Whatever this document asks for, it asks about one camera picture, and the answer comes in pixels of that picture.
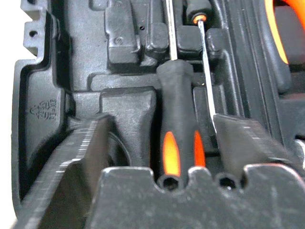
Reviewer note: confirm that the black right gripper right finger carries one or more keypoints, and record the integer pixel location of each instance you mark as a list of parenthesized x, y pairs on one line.
[(243, 143)]

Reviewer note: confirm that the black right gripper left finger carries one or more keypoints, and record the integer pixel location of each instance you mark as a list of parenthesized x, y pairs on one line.
[(71, 171)]

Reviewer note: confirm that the black plastic tool case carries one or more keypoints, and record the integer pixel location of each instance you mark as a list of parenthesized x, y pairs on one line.
[(83, 47)]

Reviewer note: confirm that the slim screwdriver with orange collar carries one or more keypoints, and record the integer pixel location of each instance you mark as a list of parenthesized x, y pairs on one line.
[(207, 66)]

